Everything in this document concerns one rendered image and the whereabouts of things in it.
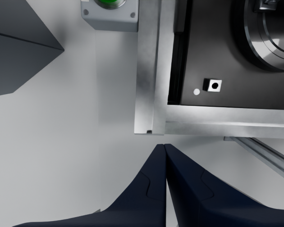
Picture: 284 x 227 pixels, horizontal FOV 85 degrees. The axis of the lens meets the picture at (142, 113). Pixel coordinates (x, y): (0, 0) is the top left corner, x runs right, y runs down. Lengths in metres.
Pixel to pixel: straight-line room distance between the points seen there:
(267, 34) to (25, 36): 0.28
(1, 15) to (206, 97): 0.26
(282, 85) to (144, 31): 0.19
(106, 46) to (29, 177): 0.35
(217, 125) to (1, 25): 0.29
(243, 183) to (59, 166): 0.45
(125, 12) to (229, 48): 0.13
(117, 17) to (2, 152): 0.38
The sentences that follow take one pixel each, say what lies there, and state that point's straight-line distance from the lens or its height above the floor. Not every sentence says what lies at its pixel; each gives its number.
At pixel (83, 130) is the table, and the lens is 0.36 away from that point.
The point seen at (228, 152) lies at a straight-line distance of 0.42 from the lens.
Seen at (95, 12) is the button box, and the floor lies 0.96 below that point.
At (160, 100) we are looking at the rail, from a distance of 0.22.
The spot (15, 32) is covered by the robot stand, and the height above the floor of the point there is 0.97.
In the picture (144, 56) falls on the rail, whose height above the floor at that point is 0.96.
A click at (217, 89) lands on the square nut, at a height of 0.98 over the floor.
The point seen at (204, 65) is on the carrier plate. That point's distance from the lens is 0.22.
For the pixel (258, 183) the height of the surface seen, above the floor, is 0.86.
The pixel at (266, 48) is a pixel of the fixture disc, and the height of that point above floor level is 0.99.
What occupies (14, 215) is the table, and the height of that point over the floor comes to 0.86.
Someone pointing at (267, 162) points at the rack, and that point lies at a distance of 0.32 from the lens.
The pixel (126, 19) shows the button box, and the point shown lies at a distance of 0.22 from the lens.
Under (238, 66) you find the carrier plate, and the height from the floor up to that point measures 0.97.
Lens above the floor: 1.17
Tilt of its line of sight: 74 degrees down
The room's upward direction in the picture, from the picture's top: 175 degrees clockwise
